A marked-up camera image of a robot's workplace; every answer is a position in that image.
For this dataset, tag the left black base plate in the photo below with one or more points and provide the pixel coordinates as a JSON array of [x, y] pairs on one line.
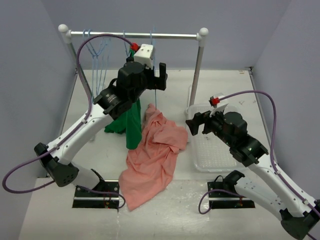
[[84, 199]]

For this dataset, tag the clear plastic tray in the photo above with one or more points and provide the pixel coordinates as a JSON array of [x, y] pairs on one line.
[[210, 154]]

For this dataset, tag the empty blue wire hanger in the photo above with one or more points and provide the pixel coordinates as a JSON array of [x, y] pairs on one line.
[[93, 57]]

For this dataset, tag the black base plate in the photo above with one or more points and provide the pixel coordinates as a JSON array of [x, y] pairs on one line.
[[84, 199], [223, 200]]

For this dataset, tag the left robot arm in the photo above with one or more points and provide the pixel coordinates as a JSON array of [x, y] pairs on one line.
[[123, 91]]

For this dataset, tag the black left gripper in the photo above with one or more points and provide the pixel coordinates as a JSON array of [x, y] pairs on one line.
[[155, 81]]

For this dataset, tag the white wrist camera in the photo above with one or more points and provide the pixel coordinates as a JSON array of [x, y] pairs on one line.
[[217, 103], [145, 55]]

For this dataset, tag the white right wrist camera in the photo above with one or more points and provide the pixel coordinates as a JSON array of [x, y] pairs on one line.
[[217, 103]]

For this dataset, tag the white metal clothes rack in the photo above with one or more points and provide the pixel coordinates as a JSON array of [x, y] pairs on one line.
[[201, 37]]

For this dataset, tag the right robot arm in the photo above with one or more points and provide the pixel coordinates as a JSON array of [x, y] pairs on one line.
[[297, 211]]

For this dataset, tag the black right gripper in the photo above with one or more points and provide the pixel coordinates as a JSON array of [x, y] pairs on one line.
[[199, 118]]

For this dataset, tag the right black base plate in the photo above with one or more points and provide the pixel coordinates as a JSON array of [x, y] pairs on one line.
[[223, 200]]

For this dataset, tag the green t shirt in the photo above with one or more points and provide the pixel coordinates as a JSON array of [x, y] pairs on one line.
[[129, 123]]

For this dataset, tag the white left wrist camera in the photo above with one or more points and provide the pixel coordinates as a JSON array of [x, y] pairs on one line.
[[145, 55]]

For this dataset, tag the pink t shirt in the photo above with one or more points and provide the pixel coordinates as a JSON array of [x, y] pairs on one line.
[[151, 166]]

